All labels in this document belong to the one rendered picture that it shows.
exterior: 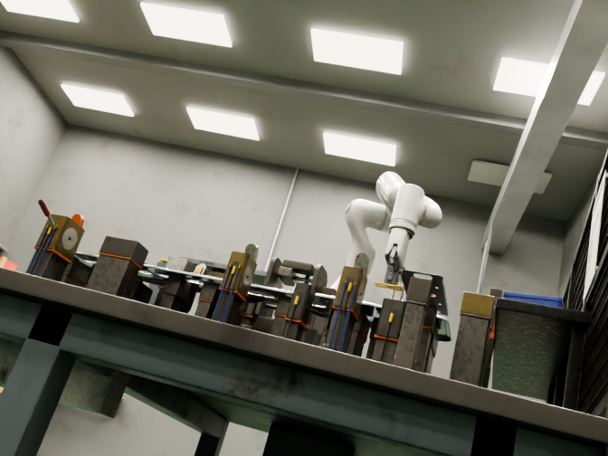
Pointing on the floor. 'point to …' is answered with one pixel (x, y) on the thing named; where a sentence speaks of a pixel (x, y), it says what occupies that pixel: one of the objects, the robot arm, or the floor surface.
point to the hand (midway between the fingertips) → (391, 278)
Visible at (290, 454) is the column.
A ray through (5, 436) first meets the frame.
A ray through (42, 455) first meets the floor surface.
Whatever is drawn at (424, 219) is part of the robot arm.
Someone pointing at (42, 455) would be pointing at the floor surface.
